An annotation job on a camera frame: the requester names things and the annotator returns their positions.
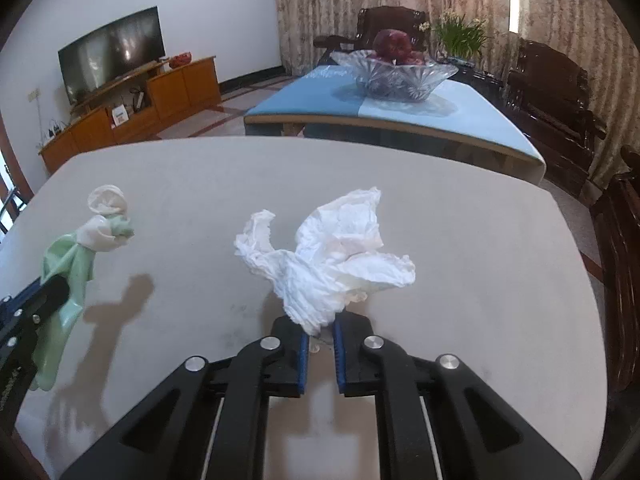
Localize glass fruit bowl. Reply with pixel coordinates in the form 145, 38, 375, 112
330, 50, 460, 104

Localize beige patterned curtains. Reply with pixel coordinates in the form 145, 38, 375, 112
265, 0, 640, 201

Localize dark wooden sofa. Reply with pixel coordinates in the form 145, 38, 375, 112
590, 145, 640, 396

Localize coffee table with blue cover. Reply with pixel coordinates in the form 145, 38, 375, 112
243, 62, 546, 186

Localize white tissue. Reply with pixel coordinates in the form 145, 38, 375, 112
233, 187, 417, 337

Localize red apples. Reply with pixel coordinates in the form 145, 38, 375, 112
372, 29, 429, 66

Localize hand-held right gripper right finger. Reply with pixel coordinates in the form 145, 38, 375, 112
332, 312, 592, 480

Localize green potted plant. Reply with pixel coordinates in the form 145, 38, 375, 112
432, 10, 490, 64

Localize green and white rubber glove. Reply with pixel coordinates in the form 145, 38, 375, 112
30, 185, 135, 392

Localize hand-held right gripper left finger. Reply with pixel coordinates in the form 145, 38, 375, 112
59, 312, 310, 480

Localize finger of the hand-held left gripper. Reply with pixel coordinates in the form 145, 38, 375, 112
0, 282, 41, 312
0, 276, 71, 361

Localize dark wooden side table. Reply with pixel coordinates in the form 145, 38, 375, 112
450, 60, 507, 92

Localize flat screen television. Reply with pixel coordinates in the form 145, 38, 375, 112
57, 6, 166, 107

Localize wooden television cabinet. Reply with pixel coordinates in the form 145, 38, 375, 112
37, 55, 222, 176

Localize dark wooden armchair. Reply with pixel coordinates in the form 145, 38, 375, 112
505, 39, 609, 199
313, 6, 427, 63

